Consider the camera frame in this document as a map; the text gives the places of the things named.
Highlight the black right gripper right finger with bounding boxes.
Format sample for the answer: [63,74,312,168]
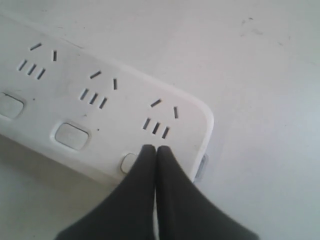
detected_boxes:
[156,146,259,240]

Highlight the white five-socket power strip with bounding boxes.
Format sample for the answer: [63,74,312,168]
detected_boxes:
[0,15,214,184]

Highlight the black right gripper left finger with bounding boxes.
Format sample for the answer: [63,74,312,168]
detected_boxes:
[56,144,156,240]

